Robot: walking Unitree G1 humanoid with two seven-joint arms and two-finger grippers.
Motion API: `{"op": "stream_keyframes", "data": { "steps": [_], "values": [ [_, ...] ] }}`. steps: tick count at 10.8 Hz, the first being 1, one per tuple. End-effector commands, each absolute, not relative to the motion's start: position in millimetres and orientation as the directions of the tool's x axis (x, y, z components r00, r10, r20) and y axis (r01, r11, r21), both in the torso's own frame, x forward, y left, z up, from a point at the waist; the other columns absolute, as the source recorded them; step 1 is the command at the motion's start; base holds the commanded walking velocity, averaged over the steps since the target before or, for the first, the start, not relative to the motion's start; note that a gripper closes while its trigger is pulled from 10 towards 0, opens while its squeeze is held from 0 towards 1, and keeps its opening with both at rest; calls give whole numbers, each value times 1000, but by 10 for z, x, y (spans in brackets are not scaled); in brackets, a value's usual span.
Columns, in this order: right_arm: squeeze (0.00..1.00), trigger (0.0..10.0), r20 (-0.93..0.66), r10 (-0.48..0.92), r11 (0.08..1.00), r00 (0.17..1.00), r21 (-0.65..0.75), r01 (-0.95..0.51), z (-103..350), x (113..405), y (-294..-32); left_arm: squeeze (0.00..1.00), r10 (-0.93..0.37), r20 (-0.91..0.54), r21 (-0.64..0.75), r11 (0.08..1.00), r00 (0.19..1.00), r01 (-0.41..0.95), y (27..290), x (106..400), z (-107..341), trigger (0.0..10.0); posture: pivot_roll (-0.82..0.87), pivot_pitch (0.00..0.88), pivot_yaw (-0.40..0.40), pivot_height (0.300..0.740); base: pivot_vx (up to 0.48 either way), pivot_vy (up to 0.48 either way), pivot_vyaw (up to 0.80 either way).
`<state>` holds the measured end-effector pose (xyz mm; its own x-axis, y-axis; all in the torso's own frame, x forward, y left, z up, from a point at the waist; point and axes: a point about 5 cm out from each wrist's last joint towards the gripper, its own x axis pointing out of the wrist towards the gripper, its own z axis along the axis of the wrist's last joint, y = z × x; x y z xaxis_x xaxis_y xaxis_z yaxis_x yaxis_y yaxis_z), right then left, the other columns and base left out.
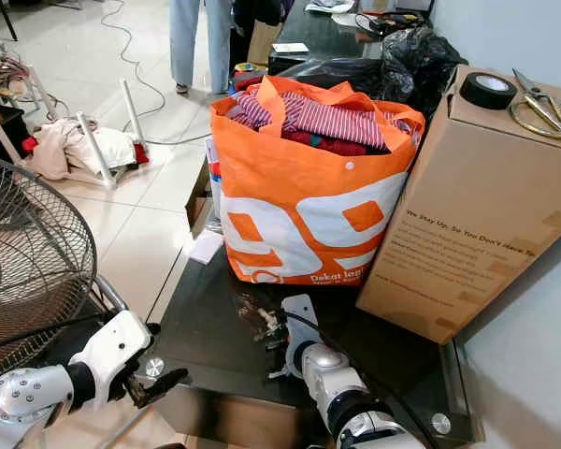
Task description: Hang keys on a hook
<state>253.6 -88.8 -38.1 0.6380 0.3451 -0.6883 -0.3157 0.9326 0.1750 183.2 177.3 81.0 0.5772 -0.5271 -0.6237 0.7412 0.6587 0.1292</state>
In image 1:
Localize dark glass table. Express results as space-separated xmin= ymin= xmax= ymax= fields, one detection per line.
xmin=131 ymin=224 xmax=478 ymax=448

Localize white paper slip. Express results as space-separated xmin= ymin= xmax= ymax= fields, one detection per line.
xmin=188 ymin=230 xmax=226 ymax=266

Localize orange white shopping bag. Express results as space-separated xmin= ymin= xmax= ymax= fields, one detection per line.
xmin=209 ymin=75 xmax=427 ymax=285

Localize flat cardboard piece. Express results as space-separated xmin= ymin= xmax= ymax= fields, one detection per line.
xmin=185 ymin=157 xmax=223 ymax=237

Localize metal cage floor fan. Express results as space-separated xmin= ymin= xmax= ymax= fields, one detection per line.
xmin=0 ymin=154 xmax=132 ymax=380

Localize red striped clothes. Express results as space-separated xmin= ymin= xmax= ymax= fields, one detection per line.
xmin=229 ymin=87 xmax=398 ymax=155

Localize brown cardboard box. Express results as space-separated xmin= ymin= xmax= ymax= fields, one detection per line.
xmin=355 ymin=64 xmax=561 ymax=345

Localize beige clothes pile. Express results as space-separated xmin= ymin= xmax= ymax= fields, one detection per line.
xmin=30 ymin=117 xmax=137 ymax=181

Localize red fabric bag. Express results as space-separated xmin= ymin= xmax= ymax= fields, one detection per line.
xmin=234 ymin=69 xmax=267 ymax=94

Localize brown paper bag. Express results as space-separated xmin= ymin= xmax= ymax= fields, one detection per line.
xmin=247 ymin=21 xmax=284 ymax=67

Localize person legs in jeans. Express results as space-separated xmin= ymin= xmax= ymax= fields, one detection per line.
xmin=170 ymin=0 xmax=234 ymax=95

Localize dark cluttered desk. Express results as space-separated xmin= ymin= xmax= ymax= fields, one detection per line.
xmin=266 ymin=0 xmax=436 ymax=76

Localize black plastic rubbish bag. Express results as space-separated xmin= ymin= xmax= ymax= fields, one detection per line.
xmin=271 ymin=25 xmax=469 ymax=120

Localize black tape roll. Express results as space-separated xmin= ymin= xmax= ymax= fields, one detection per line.
xmin=459 ymin=72 xmax=520 ymax=111

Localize basket of patterned clothes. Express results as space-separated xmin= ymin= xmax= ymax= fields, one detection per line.
xmin=0 ymin=36 xmax=31 ymax=99

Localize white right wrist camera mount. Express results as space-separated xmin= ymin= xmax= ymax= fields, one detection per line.
xmin=281 ymin=294 xmax=321 ymax=377

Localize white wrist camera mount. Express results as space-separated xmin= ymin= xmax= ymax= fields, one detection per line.
xmin=70 ymin=310 xmax=153 ymax=390
xmin=281 ymin=294 xmax=321 ymax=377

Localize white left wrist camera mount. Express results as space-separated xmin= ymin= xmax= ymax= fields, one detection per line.
xmin=70 ymin=310 xmax=153 ymax=390

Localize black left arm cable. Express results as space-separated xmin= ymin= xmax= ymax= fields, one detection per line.
xmin=0 ymin=311 xmax=122 ymax=358

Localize white metal rack frame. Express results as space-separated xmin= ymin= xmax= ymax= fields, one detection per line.
xmin=0 ymin=79 xmax=150 ymax=190

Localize grey floor cable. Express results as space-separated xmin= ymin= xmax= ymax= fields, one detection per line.
xmin=98 ymin=0 xmax=214 ymax=147

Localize gold handled scissors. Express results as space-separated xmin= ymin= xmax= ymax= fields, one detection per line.
xmin=509 ymin=68 xmax=561 ymax=144

